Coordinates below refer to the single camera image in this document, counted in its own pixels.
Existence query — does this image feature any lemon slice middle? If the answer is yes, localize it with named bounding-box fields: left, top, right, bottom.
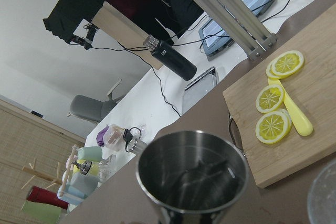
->
left=255, top=84, right=284, bottom=113

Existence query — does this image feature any black strap clip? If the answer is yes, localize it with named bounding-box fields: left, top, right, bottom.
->
left=122, top=127, right=142, bottom=153

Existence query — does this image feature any light blue mug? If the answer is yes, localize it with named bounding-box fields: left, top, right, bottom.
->
left=61, top=181, right=87, bottom=206

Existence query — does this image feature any steel jigger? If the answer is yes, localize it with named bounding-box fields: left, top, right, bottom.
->
left=136, top=131, right=249, bottom=223

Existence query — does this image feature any person in dark red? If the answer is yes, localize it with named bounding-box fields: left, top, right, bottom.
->
left=43, top=0, right=204, bottom=48

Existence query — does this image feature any wooden cutting board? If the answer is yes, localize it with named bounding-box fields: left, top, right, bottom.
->
left=223, top=6, right=335, bottom=188

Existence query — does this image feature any green mug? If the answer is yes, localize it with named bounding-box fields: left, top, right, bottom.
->
left=77, top=146, right=102, bottom=162

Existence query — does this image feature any aluminium frame post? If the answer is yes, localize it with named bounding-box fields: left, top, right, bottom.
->
left=194, top=0, right=277, bottom=60

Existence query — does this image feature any black thermos bottle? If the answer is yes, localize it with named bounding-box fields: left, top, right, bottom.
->
left=143, top=35, right=197, bottom=81

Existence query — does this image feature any black cable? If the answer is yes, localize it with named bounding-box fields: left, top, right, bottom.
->
left=89, top=45, right=184, bottom=117

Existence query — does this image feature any lemon slice far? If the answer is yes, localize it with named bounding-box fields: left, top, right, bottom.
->
left=266, top=50, right=305, bottom=80

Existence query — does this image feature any grey mug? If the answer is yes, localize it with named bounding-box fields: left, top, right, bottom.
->
left=70, top=173, right=99, bottom=196

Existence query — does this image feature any clear wine glass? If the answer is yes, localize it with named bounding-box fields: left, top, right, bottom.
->
left=307, top=161, right=335, bottom=223

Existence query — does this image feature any grey office chair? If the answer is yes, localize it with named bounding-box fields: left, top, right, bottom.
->
left=67, top=79, right=125, bottom=124

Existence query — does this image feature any glass dispenser bottle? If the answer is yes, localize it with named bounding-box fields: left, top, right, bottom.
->
left=72, top=160, right=103, bottom=180

